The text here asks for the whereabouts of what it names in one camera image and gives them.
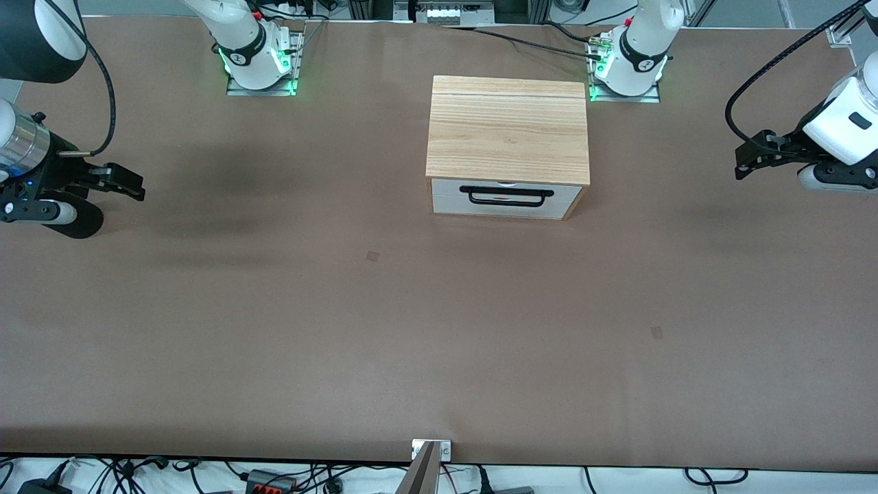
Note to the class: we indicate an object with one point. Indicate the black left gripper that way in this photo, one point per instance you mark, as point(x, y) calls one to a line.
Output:
point(790, 145)

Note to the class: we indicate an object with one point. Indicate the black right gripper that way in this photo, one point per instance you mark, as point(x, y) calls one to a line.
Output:
point(57, 171)

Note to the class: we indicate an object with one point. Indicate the light wooden drawer cabinet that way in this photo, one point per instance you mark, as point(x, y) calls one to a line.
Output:
point(507, 130)

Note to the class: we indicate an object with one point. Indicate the white-fronted wooden drawer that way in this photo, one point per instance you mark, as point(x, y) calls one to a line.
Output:
point(446, 199)

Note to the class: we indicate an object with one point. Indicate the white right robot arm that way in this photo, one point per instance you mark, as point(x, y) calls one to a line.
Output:
point(243, 41)

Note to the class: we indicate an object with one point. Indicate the black vase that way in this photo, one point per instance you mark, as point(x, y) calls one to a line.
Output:
point(88, 223)

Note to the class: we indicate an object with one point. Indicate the brown table cover mat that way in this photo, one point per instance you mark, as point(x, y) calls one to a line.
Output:
point(274, 329)

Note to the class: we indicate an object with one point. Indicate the black power adapter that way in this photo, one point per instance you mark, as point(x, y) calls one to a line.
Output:
point(44, 488)

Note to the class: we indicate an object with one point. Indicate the black power strip red switches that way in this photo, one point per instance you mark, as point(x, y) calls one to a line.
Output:
point(271, 482)

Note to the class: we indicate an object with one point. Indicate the white power strip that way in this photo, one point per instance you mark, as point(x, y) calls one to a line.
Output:
point(447, 12)

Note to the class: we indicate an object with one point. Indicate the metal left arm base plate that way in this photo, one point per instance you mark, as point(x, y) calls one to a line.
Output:
point(651, 96)

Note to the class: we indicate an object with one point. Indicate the silver table corner bracket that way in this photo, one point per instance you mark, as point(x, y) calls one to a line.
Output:
point(839, 36)

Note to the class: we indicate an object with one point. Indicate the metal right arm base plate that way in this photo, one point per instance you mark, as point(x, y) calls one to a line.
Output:
point(291, 68)

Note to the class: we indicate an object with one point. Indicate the aluminium frame profile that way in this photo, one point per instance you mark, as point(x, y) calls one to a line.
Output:
point(538, 10)

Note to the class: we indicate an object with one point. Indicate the grey camera mount pole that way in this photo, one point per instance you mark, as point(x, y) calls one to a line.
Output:
point(420, 477)

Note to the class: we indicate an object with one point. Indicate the small metal mounting bracket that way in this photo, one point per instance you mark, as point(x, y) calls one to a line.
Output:
point(446, 450)

